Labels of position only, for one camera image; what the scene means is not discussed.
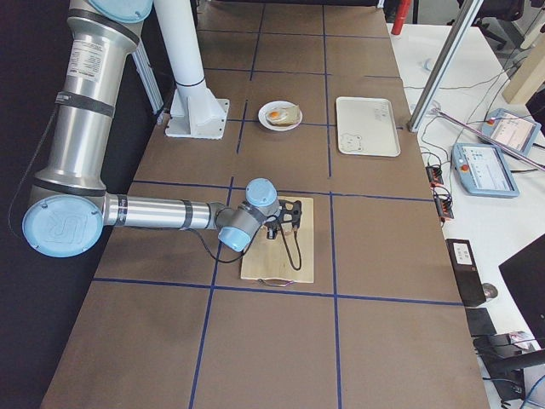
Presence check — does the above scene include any far blue teach pendant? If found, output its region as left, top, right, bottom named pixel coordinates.
left=481, top=108, right=542, bottom=155

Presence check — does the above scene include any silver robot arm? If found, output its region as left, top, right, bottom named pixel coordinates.
left=22, top=1, right=302, bottom=257

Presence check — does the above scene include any white round plate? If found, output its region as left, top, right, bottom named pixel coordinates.
left=258, top=101, right=303, bottom=131

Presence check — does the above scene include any cream plastic tray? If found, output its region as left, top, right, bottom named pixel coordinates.
left=336, top=96, right=401, bottom=158

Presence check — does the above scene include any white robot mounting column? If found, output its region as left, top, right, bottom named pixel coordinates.
left=153, top=0, right=230, bottom=140

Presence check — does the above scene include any blue teach pendant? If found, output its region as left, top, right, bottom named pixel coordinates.
left=451, top=143, right=519, bottom=198
left=481, top=108, right=542, bottom=155

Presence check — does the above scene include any fried egg on toast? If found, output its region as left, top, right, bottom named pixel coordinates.
left=266, top=106, right=301, bottom=126

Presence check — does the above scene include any red cylinder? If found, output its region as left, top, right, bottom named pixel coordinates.
left=391, top=0, right=411, bottom=36

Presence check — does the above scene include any near blue teach pendant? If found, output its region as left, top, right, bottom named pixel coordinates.
left=451, top=143, right=519, bottom=198

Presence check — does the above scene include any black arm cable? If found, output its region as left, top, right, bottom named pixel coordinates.
left=186, top=212, right=302, bottom=271

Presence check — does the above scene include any aluminium frame post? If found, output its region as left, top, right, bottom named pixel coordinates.
left=408, top=0, right=484, bottom=133

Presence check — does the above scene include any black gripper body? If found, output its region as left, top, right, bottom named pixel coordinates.
left=278, top=199, right=302, bottom=228

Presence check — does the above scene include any black box with labels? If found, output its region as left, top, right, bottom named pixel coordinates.
left=445, top=239, right=486, bottom=308

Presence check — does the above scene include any bamboo cutting board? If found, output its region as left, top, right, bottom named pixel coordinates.
left=240, top=196, right=314, bottom=284

